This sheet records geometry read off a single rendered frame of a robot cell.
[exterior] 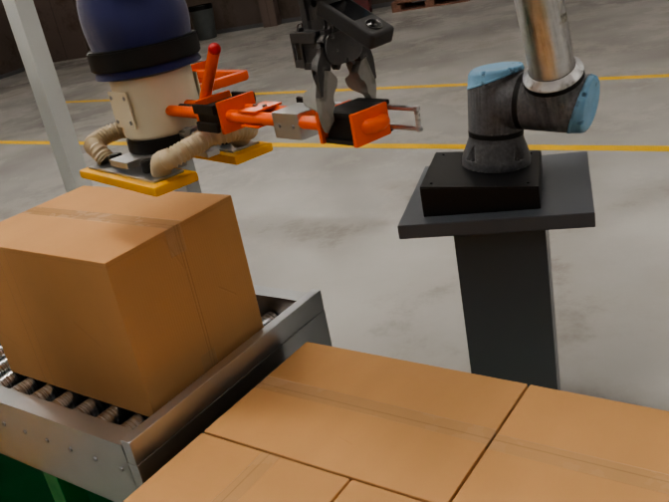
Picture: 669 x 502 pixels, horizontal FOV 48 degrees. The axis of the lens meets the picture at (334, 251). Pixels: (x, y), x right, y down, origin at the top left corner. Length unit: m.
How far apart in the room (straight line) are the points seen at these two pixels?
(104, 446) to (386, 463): 0.62
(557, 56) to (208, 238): 0.94
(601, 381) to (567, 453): 1.17
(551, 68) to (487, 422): 0.87
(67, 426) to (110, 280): 0.37
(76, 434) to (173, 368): 0.26
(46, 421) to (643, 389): 1.77
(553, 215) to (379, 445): 0.76
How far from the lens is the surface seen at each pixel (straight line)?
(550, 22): 1.86
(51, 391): 2.12
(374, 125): 1.11
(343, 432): 1.61
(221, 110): 1.38
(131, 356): 1.74
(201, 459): 1.65
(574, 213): 1.96
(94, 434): 1.76
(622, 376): 2.67
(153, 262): 1.72
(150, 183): 1.50
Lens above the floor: 1.49
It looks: 23 degrees down
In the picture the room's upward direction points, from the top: 11 degrees counter-clockwise
